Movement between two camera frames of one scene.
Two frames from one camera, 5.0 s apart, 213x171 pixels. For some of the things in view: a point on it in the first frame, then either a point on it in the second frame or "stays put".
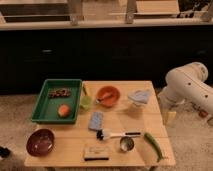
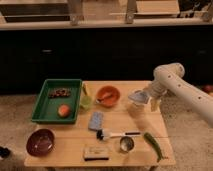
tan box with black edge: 96,153 stays put
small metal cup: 126,143 stays put
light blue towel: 140,95 stays put
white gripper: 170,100 → 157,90
